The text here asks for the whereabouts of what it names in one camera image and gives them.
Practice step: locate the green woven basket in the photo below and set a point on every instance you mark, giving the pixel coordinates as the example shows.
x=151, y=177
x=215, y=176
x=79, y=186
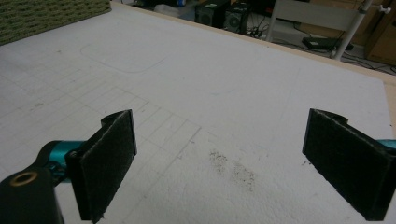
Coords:
x=37, y=15

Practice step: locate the brown cardboard box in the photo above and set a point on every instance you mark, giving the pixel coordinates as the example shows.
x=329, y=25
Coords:
x=381, y=40

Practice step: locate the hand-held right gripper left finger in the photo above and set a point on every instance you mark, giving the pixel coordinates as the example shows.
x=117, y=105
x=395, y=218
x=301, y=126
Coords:
x=102, y=161

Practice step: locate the black flat device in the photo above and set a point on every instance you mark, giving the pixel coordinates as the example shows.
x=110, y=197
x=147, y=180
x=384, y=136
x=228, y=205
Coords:
x=320, y=43

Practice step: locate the white power strip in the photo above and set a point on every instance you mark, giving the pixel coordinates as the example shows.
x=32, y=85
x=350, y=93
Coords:
x=257, y=33

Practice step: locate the black computer tower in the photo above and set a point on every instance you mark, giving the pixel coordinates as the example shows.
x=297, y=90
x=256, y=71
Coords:
x=210, y=14
x=236, y=18

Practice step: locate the white metal desk frame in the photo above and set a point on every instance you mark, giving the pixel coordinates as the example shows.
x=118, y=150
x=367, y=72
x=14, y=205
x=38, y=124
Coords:
x=311, y=15

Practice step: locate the white grid mat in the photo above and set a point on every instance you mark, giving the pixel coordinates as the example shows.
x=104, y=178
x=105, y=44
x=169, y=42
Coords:
x=218, y=77

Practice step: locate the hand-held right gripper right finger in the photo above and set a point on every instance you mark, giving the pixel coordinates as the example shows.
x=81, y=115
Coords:
x=348, y=155

